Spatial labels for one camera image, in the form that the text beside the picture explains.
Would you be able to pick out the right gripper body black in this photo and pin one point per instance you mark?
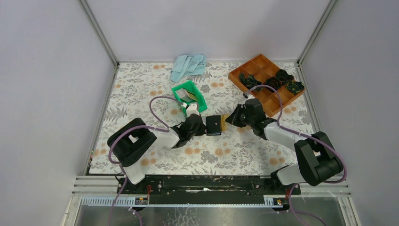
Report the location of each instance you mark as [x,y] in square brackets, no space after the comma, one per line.
[247,120]

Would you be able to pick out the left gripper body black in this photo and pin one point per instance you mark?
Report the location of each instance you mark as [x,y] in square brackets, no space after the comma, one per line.
[199,132]

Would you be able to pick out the gold credit card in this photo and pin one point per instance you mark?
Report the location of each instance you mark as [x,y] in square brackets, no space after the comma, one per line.
[224,124]

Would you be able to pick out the black card holder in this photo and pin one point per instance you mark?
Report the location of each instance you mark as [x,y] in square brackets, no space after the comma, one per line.
[213,125]

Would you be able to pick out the green plastic bin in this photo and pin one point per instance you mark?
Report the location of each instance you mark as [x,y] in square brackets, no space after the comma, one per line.
[191,87]

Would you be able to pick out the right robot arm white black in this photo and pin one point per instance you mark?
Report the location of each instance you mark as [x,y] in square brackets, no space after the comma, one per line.
[317,161]

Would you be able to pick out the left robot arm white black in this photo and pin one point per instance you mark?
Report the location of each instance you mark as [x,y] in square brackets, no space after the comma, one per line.
[132,141]

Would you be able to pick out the stack of cards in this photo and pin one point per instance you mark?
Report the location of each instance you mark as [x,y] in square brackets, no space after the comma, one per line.
[186,96]

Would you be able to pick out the orange compartment tray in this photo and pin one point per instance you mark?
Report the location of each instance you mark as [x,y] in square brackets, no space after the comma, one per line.
[276,84]

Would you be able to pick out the light blue cloth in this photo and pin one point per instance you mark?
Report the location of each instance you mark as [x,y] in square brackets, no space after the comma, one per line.
[188,65]

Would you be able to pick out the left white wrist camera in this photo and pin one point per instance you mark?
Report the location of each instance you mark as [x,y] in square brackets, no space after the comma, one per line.
[192,108]

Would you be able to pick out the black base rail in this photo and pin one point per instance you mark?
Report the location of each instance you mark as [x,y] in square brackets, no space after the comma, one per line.
[213,190]

